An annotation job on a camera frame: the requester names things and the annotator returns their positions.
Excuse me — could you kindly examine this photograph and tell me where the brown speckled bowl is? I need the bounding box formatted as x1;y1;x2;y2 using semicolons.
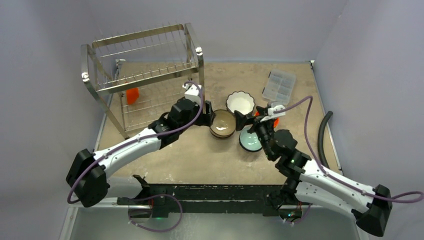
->
209;109;236;135

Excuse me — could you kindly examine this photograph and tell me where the white fluted bowl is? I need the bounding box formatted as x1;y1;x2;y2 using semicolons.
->
225;91;256;115

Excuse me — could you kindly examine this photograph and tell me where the pale green bowl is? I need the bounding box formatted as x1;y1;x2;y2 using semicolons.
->
239;127;262;153

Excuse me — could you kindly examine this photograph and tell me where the red-orange bowl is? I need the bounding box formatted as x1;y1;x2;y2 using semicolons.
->
253;111;280;129
125;87;140;105

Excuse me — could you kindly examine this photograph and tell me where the metal two-tier dish rack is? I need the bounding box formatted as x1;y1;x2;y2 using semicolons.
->
80;23;205;138

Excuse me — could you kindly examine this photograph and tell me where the teal blue bowl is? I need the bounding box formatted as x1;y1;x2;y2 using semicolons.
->
210;131;234;139

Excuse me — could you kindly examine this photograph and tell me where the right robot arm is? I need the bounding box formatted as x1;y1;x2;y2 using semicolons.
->
234;102;393;237

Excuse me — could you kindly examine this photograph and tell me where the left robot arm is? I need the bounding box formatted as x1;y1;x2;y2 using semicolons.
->
65;97;215;208

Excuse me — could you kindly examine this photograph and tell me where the clear plastic organizer box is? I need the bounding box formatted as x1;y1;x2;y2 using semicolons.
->
262;69;297;106

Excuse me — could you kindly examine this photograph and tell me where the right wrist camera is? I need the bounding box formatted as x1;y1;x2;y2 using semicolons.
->
260;101;286;123

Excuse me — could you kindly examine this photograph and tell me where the black hose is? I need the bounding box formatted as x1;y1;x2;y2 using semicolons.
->
317;110;334;170

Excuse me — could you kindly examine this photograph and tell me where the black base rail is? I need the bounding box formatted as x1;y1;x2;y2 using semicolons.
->
117;183;298;218

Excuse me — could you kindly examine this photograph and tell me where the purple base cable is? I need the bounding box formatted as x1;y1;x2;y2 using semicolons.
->
127;194;184;233

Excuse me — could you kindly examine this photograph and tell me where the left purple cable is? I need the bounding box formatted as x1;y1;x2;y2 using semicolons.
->
66;81;205;205

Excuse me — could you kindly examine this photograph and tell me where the aluminium frame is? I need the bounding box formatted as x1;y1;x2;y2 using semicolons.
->
58;184;371;240

